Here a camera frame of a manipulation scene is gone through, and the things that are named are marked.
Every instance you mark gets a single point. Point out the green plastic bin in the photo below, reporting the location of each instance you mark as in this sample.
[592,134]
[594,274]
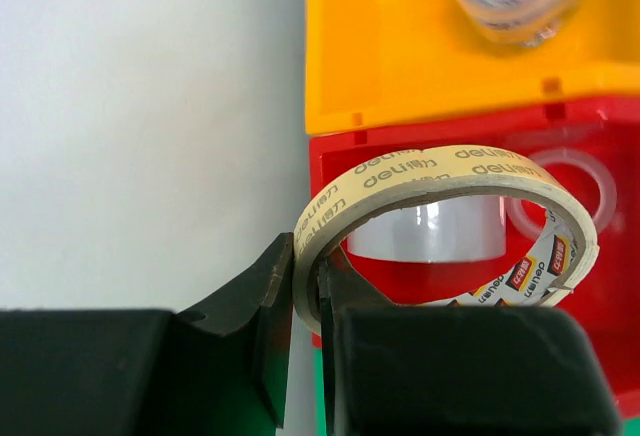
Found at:
[305,408]

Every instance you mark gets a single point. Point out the wide white tape roll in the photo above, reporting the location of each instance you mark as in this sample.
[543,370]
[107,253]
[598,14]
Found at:
[462,229]

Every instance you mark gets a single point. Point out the small clear tape roll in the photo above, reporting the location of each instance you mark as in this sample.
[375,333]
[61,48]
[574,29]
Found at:
[586,163]

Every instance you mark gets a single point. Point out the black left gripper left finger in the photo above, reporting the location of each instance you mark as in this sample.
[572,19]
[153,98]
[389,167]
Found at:
[219,367]

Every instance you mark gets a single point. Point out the beige masking tape roll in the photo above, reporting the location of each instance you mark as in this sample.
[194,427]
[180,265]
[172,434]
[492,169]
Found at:
[560,259]

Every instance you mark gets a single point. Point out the red plastic bin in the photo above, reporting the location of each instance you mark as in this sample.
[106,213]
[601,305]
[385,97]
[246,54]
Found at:
[606,304]

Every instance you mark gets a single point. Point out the yellow plastic bin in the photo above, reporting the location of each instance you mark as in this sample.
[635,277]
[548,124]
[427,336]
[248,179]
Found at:
[372,63]

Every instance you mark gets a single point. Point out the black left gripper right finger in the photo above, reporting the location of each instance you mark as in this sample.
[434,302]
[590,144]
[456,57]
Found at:
[452,370]

